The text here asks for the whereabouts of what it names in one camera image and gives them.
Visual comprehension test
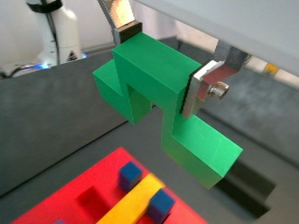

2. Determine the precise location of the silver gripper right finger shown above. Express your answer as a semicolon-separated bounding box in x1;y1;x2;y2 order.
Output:
182;41;249;118

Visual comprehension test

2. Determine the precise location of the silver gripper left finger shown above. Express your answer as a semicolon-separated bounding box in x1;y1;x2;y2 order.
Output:
98;0;143;45

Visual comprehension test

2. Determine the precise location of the green U-shaped block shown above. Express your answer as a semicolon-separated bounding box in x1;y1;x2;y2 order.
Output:
94;32;242;188

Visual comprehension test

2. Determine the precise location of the black angled fixture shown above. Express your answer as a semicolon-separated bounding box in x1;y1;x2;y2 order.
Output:
217;160;277;218

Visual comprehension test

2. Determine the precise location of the red base board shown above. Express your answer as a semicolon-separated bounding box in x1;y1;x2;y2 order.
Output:
12;148;209;224

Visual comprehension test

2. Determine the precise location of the dark blue block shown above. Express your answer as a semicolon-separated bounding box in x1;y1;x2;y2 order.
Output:
119;161;143;192
147;189;175;224

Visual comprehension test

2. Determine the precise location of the yellow long block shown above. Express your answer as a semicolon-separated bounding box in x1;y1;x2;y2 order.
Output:
96;173;164;224

